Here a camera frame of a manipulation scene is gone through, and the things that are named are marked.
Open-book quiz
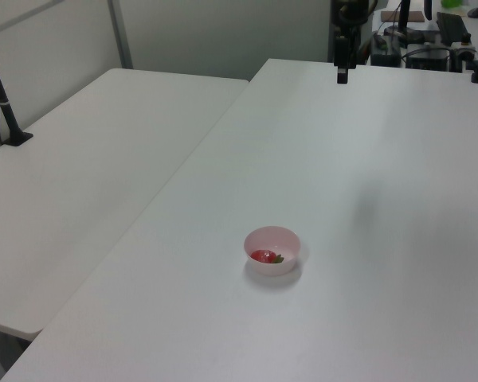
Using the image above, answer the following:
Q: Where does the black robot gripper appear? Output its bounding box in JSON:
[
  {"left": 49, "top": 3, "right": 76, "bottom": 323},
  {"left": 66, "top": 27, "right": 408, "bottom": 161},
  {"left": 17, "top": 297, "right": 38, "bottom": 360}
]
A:
[{"left": 333, "top": 0, "right": 370, "bottom": 85}]

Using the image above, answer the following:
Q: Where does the red toy strawberry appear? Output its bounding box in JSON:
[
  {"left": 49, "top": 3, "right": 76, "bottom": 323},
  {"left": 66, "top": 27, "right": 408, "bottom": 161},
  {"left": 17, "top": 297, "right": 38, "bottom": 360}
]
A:
[{"left": 249, "top": 248, "right": 286, "bottom": 265}]

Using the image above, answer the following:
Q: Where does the pink plastic bowl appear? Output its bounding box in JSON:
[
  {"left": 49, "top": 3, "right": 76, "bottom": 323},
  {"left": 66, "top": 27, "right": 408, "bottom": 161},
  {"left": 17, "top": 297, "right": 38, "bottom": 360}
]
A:
[{"left": 244, "top": 225, "right": 302, "bottom": 278}]

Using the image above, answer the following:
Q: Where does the black electronics box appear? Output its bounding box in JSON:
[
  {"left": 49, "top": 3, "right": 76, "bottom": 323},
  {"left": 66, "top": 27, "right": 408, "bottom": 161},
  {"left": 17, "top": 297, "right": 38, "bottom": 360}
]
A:
[{"left": 370, "top": 33, "right": 402, "bottom": 67}]

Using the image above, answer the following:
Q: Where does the black monitor stand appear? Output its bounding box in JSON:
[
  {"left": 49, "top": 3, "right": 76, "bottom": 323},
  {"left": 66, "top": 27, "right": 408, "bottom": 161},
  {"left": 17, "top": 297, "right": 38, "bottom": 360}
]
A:
[{"left": 383, "top": 0, "right": 426, "bottom": 42}]

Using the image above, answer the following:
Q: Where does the brown desk pad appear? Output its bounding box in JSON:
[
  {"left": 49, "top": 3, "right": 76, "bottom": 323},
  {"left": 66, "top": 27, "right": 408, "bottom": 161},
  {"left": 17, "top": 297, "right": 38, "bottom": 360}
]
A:
[{"left": 379, "top": 10, "right": 425, "bottom": 23}]

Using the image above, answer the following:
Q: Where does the black computer keyboard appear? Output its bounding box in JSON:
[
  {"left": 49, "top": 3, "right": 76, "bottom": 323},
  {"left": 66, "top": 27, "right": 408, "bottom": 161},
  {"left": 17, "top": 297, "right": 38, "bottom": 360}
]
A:
[{"left": 436, "top": 11, "right": 469, "bottom": 45}]

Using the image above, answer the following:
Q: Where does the black camera stand pole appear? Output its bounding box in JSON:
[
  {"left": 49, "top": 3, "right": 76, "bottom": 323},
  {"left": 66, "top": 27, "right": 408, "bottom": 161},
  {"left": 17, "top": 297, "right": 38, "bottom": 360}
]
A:
[{"left": 0, "top": 33, "right": 34, "bottom": 148}]

